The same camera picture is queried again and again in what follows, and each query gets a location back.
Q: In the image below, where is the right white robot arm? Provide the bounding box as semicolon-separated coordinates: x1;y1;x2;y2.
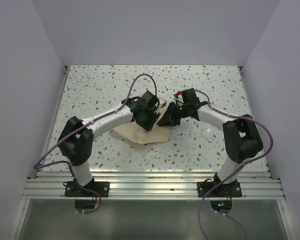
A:
157;88;264;197

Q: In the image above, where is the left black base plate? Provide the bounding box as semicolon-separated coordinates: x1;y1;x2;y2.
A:
63;180;110;198

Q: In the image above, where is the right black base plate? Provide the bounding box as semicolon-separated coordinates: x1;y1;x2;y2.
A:
196;181;243;198

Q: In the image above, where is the aluminium rail frame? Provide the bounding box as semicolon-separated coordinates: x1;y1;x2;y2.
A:
21;171;285;200

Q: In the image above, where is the beige cloth mat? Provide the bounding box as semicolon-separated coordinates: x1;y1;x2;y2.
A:
109;122;170;150

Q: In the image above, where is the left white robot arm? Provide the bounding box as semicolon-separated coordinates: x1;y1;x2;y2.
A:
58;91;161;187

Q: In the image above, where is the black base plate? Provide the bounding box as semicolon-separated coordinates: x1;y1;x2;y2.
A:
63;180;110;198
196;181;243;198

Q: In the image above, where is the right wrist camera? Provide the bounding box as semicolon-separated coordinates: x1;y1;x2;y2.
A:
173;91;183;103

